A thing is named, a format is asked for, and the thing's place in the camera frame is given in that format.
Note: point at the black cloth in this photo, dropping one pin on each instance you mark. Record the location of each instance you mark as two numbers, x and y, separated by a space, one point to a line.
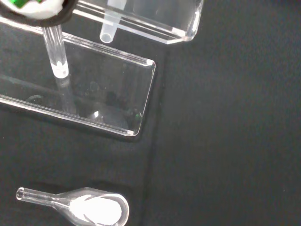
223 129

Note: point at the clear acrylic funnel stand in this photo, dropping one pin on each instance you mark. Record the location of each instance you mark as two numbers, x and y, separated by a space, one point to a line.
105 77

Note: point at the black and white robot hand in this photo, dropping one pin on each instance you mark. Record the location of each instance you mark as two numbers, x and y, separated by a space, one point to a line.
35 11

